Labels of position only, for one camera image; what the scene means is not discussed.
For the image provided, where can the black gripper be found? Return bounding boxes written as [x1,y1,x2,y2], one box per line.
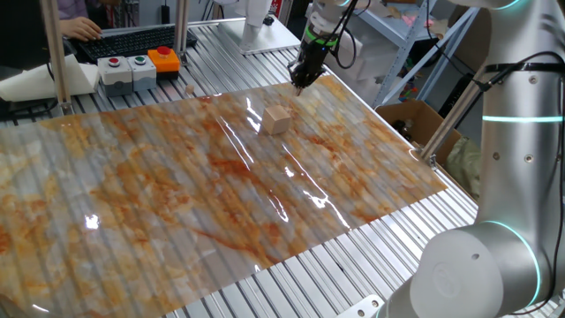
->
[287,40,332,97]

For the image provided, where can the light wooden block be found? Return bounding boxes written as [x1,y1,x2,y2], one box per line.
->
[261,103,293,136]

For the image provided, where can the bare person hand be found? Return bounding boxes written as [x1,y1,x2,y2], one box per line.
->
[59,17,103,43]

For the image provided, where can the white foam boxes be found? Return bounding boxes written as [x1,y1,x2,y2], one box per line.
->
[326,26,398,89]

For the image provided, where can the blue grey metal shelf rack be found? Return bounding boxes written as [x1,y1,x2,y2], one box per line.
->
[348,0,486,110]

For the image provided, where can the colourful toy pile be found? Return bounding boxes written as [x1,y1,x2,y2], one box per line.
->
[395,65,420,103]

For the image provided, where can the open cardboard box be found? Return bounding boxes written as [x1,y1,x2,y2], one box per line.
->
[374,99,463,167]

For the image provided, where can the orange emergency stop box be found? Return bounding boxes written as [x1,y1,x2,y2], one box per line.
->
[147,45,181,80]

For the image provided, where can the diagonal aluminium strut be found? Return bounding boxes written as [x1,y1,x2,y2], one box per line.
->
[418,79,486,171]

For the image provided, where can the black case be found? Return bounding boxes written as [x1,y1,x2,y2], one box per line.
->
[438,72,474,119]

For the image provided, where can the grey box green button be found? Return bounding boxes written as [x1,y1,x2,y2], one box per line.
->
[126,55,158,93]

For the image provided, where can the large brown cardboard box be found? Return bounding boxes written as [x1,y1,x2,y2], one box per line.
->
[448,0,492,72]

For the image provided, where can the orange marble pattern mat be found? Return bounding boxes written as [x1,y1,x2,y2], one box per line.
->
[0,74,448,318]

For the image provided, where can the black keyboard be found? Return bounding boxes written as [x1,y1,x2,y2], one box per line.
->
[77,25,199,63]

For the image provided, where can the olive green bag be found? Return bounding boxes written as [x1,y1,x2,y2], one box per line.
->
[443,135,483,202]

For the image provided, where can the grey box red button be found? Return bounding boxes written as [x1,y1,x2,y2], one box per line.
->
[97,56,133,97]

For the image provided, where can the person in purple shirt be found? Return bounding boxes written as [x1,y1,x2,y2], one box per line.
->
[56,0,92,21]

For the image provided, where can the white paper sheet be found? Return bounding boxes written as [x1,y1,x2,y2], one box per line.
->
[0,54,101,102]

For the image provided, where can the black monitor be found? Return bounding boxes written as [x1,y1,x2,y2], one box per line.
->
[0,0,50,72]

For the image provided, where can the green flange ring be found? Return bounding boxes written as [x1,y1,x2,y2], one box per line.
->
[304,26,340,49]

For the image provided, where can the white pedestal with metal plate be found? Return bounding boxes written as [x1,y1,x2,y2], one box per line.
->
[218,0,302,57]

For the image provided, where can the aluminium frame post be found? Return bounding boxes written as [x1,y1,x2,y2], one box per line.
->
[173,0,191,66]
[39,0,74,117]

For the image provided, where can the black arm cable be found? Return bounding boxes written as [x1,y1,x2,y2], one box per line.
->
[328,0,565,315]

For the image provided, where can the black cable strap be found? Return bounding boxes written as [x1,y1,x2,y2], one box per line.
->
[483,61,565,75]

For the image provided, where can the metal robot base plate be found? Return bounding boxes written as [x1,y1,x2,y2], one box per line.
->
[335,294,385,318]

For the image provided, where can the black table cable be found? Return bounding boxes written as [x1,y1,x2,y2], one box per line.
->
[0,97,61,121]

